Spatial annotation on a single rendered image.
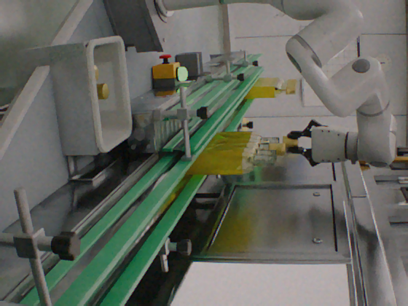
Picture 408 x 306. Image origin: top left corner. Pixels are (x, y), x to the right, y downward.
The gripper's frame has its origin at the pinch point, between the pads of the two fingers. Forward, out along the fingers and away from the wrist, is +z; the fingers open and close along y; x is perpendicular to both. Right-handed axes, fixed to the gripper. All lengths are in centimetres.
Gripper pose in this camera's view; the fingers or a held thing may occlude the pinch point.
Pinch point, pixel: (295, 142)
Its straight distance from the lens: 134.9
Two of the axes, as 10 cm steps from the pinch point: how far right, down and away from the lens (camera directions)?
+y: -0.8, -9.6, -2.8
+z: -8.9, -0.6, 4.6
